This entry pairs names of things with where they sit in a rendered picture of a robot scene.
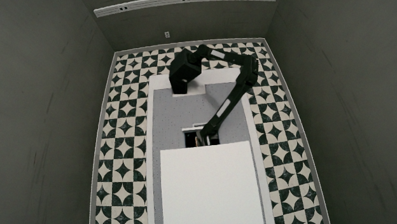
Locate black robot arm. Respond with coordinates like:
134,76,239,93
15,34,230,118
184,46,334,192
186,44,259,146

